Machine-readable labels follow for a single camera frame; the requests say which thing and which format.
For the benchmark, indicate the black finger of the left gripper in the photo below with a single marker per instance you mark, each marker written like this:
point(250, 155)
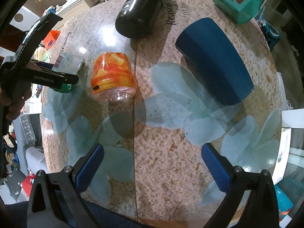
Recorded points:
point(39, 72)

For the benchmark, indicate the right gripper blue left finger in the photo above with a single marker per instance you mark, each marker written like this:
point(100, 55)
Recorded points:
point(55, 199)

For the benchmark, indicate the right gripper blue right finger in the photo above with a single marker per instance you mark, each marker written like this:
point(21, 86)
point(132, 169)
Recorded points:
point(261, 208)

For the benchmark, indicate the clear green plastic cup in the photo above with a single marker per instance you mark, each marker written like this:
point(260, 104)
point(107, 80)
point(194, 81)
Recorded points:
point(66, 63)

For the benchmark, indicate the dark blue cup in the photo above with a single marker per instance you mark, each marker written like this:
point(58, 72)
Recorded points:
point(205, 46)

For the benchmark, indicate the teal floral box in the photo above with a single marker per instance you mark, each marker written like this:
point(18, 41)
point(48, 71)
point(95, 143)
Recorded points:
point(284, 203)

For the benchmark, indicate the orange small box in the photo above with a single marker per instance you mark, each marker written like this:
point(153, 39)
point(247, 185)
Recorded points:
point(51, 38)

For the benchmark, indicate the white box with apple logo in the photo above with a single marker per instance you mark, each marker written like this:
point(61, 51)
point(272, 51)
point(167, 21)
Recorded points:
point(283, 155)

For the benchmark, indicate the orange yellow plastic jar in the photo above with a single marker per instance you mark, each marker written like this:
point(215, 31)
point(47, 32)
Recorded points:
point(112, 78)

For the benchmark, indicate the black cylindrical bottle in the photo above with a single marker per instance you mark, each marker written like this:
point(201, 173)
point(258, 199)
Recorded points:
point(136, 18)

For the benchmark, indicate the dark teal bag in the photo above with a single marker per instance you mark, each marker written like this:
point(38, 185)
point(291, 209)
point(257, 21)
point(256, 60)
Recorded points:
point(271, 34)

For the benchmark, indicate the teal tissue box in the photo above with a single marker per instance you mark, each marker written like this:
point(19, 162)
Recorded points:
point(240, 11)

